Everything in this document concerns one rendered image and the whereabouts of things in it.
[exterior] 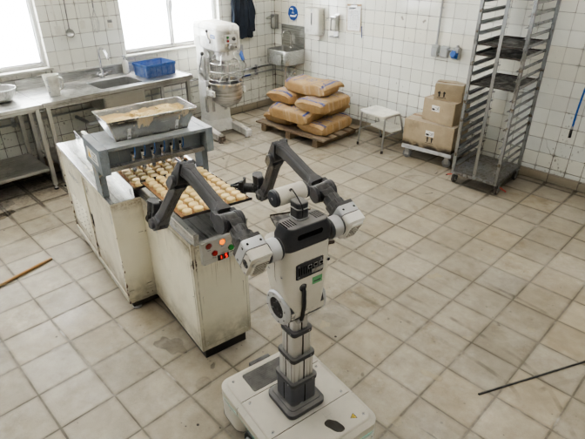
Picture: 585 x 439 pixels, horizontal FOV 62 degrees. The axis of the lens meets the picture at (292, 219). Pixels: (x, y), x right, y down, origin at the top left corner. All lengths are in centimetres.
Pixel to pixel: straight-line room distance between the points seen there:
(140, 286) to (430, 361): 192
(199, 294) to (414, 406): 132
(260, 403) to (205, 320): 64
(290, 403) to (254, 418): 18
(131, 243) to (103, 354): 70
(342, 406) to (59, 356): 178
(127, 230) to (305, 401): 154
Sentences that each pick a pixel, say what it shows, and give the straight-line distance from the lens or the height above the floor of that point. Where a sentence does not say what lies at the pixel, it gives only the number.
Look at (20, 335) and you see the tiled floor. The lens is 366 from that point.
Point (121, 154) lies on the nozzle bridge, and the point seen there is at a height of 110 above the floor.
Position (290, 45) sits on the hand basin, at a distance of 745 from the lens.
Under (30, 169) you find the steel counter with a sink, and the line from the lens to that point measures 557.
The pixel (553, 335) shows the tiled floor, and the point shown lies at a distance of 363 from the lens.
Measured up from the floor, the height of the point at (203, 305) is 43.
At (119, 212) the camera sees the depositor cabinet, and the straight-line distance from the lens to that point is 314.
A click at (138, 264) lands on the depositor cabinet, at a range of 336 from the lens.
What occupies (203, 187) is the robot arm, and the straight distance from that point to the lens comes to 197.
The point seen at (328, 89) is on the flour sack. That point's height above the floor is 65.
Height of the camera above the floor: 219
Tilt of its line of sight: 29 degrees down
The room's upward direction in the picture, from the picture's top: straight up
